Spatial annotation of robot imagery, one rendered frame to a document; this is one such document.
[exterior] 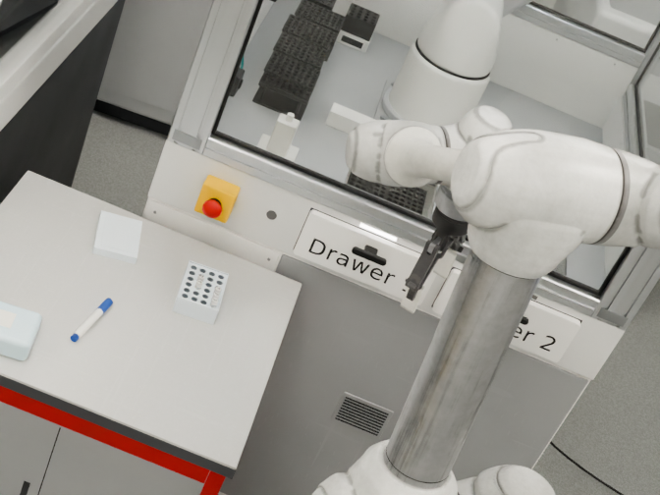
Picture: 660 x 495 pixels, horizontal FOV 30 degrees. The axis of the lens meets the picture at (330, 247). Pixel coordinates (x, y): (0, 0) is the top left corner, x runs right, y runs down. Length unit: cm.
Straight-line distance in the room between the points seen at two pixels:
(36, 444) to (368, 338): 79
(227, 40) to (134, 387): 68
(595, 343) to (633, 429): 146
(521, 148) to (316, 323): 121
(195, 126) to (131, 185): 157
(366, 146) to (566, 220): 58
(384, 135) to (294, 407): 95
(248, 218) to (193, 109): 26
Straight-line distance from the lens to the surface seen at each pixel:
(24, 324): 221
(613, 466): 389
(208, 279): 246
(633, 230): 162
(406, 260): 253
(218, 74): 243
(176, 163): 254
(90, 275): 242
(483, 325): 165
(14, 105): 268
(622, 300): 257
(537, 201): 154
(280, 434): 289
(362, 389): 276
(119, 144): 423
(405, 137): 204
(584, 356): 265
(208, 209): 249
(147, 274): 246
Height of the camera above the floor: 227
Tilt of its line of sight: 33 degrees down
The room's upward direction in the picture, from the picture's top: 24 degrees clockwise
